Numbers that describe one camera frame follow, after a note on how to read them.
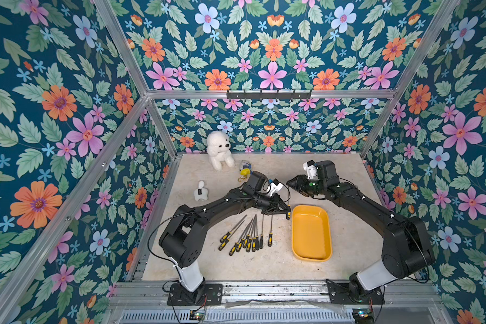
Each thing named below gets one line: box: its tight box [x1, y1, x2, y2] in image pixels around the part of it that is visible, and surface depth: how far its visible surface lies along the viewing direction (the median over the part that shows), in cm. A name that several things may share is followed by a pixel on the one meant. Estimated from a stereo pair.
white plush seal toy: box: [206, 130, 236, 172], surface depth 105 cm
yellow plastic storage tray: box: [291, 204, 333, 263], surface depth 90 cm
